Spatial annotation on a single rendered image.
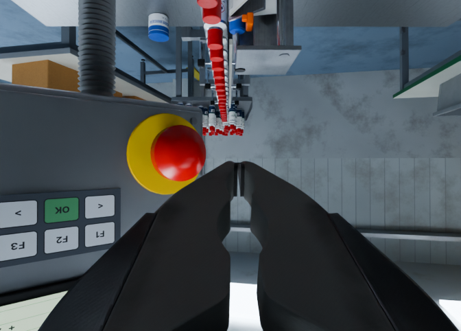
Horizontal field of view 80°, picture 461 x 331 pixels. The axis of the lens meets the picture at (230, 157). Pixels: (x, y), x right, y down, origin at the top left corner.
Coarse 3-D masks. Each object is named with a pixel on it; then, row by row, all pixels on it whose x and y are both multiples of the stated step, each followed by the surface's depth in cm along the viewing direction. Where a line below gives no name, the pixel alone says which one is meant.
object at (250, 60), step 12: (240, 48) 47; (252, 48) 47; (264, 48) 47; (276, 48) 47; (288, 48) 47; (300, 48) 47; (240, 60) 52; (252, 60) 52; (264, 60) 52; (276, 60) 52; (288, 60) 52; (240, 72) 59; (252, 72) 59; (264, 72) 59; (276, 72) 59
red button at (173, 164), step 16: (176, 128) 18; (192, 128) 19; (160, 144) 18; (176, 144) 18; (192, 144) 18; (160, 160) 18; (176, 160) 18; (192, 160) 18; (176, 176) 18; (192, 176) 19
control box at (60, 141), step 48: (0, 96) 15; (48, 96) 16; (96, 96) 18; (0, 144) 15; (48, 144) 16; (96, 144) 18; (144, 144) 19; (0, 192) 15; (144, 192) 20; (0, 288) 15
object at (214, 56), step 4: (224, 32) 66; (224, 36) 66; (224, 40) 66; (224, 44) 68; (212, 52) 66; (216, 52) 66; (220, 52) 66; (212, 56) 66; (216, 56) 66; (220, 56) 66; (212, 60) 68; (216, 60) 68; (220, 60) 68
